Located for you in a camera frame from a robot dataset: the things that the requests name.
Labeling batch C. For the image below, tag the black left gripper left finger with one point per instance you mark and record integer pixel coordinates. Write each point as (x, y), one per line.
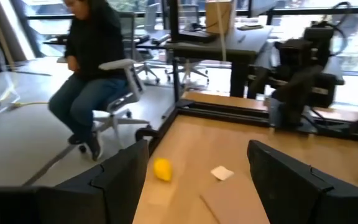
(113, 199)

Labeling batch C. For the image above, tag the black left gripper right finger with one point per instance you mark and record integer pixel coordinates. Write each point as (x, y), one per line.
(291, 193)

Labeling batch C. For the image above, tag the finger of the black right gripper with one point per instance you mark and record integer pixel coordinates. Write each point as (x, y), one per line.
(258, 82)
(294, 99)

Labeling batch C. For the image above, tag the yellow toy lemon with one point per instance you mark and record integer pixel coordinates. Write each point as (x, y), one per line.
(163, 169)

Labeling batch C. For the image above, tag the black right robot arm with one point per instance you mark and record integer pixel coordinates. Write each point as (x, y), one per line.
(322, 90)

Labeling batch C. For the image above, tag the dark grey desk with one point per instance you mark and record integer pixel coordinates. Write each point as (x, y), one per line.
(216, 49)

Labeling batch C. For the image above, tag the white rod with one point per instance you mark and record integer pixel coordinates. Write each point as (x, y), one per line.
(222, 37)

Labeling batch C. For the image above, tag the grey background office chair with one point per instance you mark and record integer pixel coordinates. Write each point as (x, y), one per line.
(151, 18)
(186, 70)

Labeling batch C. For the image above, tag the brown cardboard box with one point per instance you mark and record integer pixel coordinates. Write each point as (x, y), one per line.
(216, 15)

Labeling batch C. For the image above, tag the person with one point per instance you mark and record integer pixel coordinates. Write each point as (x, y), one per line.
(92, 46)

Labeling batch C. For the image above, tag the black aluminium table frame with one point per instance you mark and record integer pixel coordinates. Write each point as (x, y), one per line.
(222, 113)

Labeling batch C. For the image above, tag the black rig post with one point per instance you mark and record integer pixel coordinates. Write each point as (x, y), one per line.
(173, 31)

